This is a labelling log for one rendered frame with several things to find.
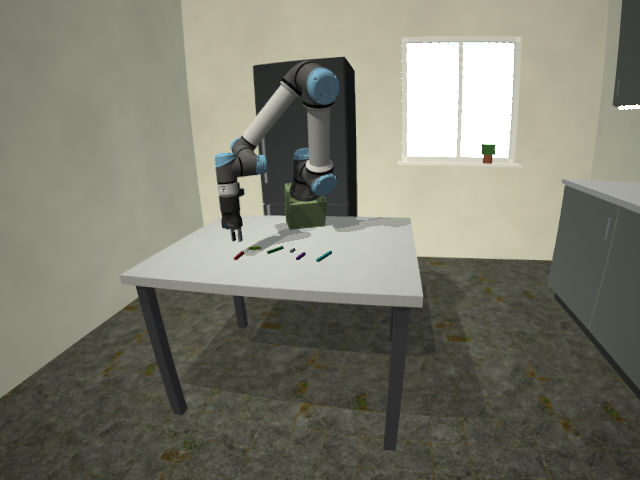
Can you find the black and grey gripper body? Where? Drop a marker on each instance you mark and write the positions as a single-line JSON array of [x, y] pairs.
[[230, 205]]

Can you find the turquoise rod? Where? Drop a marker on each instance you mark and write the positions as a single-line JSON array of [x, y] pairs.
[[323, 256]]

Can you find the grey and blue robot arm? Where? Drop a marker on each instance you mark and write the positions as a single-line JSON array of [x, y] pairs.
[[317, 174]]

